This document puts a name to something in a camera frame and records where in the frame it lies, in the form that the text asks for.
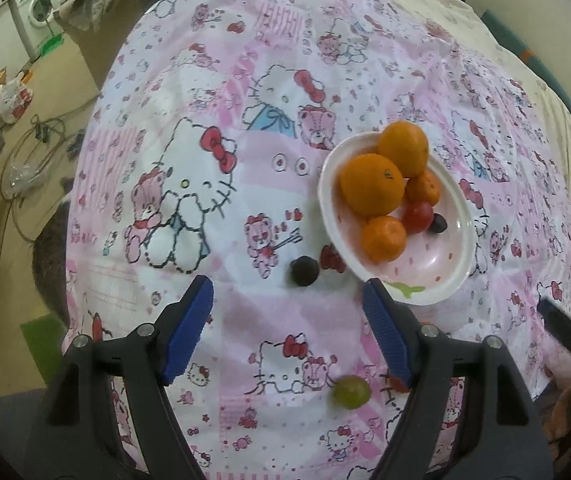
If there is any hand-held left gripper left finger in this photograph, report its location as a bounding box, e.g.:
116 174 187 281
45 276 214 480

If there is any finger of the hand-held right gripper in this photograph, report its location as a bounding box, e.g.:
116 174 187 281
537 299 571 363

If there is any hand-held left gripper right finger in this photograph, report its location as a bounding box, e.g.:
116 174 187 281
363 279 541 480

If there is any green cherry tomato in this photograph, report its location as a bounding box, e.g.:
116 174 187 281
333 376 371 410

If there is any pink strawberry-pattern plate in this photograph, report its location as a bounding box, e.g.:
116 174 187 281
318 131 477 306

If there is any small mandarin orange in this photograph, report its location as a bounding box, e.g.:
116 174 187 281
361 215 408 263
404 170 442 207

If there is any large orange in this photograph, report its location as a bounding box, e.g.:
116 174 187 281
340 153 406 218
377 121 430 178

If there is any green foam mat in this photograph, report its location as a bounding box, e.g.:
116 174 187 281
20 312 68 388

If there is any grey fuzzy cushion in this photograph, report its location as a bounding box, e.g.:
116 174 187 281
32 195 73 331

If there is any pink cartoon printed blanket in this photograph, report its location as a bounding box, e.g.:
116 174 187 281
60 0 571 480

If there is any teal mattress edge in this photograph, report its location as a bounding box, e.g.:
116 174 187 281
480 9 571 133

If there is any white plastic bag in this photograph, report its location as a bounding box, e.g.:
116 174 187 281
0 71 35 125

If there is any bright green floor object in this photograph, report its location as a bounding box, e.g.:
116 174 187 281
35 32 65 57

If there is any grey cloth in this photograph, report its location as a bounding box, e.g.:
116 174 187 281
68 0 138 31

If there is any white washing machine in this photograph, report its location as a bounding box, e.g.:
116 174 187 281
8 0 66 58

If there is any coiled cable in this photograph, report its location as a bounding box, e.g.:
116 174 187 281
0 115 86 241

